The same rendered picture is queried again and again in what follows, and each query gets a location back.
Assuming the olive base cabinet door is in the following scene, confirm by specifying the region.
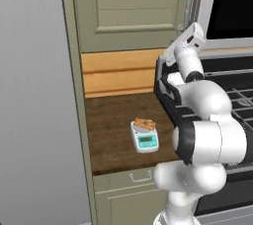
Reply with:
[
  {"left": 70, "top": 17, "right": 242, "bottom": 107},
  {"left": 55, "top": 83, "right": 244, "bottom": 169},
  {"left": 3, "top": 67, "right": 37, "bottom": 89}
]
[{"left": 94, "top": 183, "right": 170, "bottom": 225}]

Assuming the silver microwave with black window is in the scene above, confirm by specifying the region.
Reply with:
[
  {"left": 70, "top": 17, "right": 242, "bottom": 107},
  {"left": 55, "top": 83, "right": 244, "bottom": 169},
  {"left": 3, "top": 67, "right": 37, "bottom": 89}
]
[{"left": 192, "top": 0, "right": 253, "bottom": 51}]

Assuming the silver drawer handle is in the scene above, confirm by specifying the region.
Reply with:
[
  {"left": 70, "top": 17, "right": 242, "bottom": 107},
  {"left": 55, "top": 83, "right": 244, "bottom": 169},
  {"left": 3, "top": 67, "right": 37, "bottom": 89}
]
[{"left": 128, "top": 171, "right": 153, "bottom": 184}]

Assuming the brown granola bar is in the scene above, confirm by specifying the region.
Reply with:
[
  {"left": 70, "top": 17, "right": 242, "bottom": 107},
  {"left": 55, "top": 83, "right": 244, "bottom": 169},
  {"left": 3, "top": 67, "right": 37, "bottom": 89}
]
[{"left": 133, "top": 116, "right": 157, "bottom": 131}]

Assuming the olive tall cabinet side panel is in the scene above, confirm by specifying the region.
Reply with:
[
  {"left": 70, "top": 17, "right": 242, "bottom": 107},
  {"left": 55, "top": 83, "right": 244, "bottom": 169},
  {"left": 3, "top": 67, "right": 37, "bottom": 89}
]
[{"left": 58, "top": 0, "right": 99, "bottom": 225}]

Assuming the olive drawer front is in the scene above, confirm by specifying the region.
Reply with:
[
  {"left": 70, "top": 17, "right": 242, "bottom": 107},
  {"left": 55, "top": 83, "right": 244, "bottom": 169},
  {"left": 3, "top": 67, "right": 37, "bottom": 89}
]
[{"left": 93, "top": 166, "right": 166, "bottom": 194}]

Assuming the olive wall cabinet door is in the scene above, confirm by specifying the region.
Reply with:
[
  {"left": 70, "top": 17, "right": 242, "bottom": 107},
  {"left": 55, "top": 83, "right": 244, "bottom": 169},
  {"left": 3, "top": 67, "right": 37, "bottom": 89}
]
[{"left": 70, "top": 0, "right": 196, "bottom": 54}]

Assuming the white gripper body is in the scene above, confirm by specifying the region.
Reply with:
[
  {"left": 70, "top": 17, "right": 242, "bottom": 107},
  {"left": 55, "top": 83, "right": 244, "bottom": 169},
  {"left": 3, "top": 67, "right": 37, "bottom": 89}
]
[{"left": 163, "top": 33, "right": 190, "bottom": 68}]

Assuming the silver cabinet door handle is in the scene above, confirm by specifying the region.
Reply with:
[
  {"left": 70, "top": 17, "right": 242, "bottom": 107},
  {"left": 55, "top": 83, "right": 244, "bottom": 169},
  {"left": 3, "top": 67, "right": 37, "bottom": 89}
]
[{"left": 178, "top": 0, "right": 194, "bottom": 35}]

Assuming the black oven front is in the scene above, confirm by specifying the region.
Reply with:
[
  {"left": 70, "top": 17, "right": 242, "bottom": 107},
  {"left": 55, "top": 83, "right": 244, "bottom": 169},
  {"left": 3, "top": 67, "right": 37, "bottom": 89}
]
[{"left": 193, "top": 165, "right": 253, "bottom": 219}]

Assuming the black stove hob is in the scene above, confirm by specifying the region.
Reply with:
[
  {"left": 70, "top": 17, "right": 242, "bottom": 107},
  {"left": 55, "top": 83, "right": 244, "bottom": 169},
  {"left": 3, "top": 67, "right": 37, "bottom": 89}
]
[{"left": 153, "top": 53, "right": 253, "bottom": 175}]

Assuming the white digital scale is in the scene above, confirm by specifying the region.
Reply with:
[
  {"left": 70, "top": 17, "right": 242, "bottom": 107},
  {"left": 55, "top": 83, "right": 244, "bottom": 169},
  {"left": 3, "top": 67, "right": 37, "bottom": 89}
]
[{"left": 129, "top": 120, "right": 160, "bottom": 154}]

